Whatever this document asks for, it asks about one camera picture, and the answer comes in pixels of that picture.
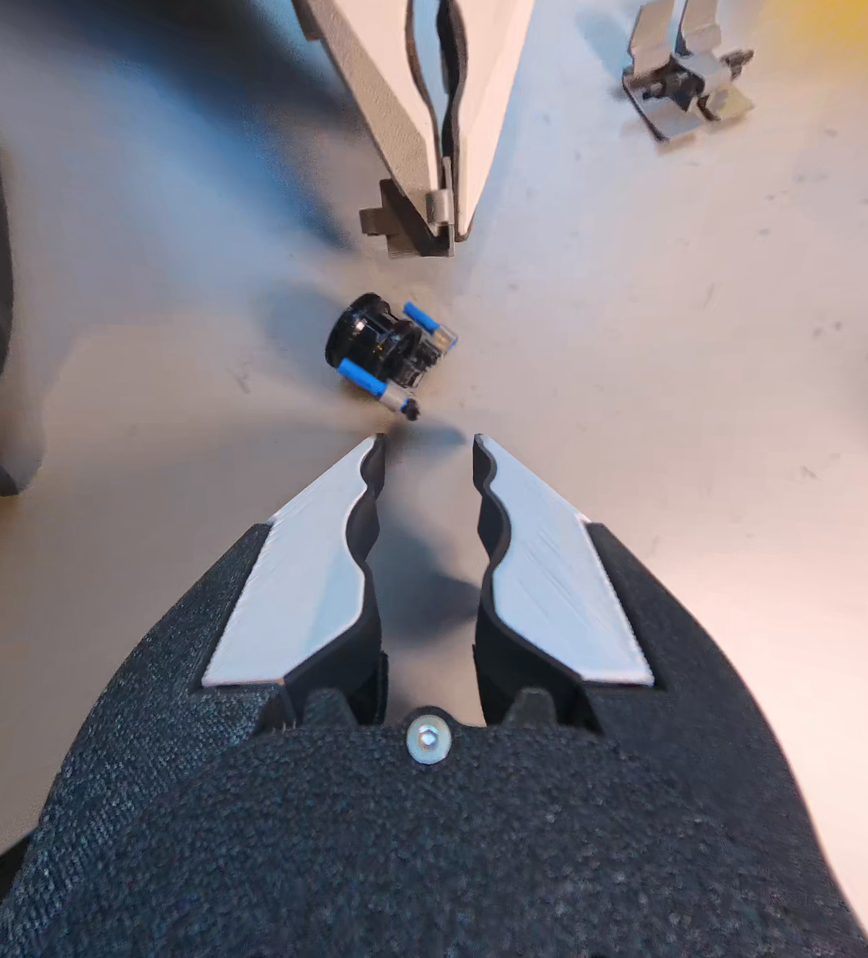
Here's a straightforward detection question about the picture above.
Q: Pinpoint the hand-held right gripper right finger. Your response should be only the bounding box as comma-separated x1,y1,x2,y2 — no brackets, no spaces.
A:
471,433,657,727

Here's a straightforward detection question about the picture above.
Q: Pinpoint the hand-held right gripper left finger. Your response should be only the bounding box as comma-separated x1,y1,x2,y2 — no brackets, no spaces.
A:
200,433,390,725

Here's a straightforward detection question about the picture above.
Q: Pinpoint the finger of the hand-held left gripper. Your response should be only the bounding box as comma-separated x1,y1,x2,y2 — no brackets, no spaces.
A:
440,0,537,242
291,0,450,227

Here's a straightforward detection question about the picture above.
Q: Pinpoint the grey toy bracket piece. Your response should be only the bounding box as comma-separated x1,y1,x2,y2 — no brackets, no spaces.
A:
359,178,456,259

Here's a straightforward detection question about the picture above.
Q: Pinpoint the black toy wheel assembly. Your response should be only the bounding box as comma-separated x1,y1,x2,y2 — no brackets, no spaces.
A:
325,293,459,422

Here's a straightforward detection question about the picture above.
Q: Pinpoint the grey desk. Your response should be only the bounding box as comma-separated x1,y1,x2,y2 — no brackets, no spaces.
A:
0,0,868,958

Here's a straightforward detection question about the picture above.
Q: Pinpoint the grey toy panel assembly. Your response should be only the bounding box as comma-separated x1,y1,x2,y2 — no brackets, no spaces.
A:
622,0,755,143

